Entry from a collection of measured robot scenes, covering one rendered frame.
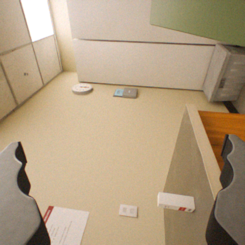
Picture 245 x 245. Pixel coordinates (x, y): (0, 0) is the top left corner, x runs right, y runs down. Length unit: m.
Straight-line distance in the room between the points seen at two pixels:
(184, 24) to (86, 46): 2.51
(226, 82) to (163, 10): 2.19
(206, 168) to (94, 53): 2.34
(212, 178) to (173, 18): 0.43
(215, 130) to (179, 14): 0.61
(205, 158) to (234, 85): 1.91
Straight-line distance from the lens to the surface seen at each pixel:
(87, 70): 2.77
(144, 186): 1.35
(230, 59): 2.27
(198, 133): 0.66
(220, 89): 2.39
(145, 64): 2.58
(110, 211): 1.25
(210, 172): 0.55
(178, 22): 0.19
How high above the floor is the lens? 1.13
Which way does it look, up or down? 6 degrees up
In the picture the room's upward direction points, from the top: 84 degrees counter-clockwise
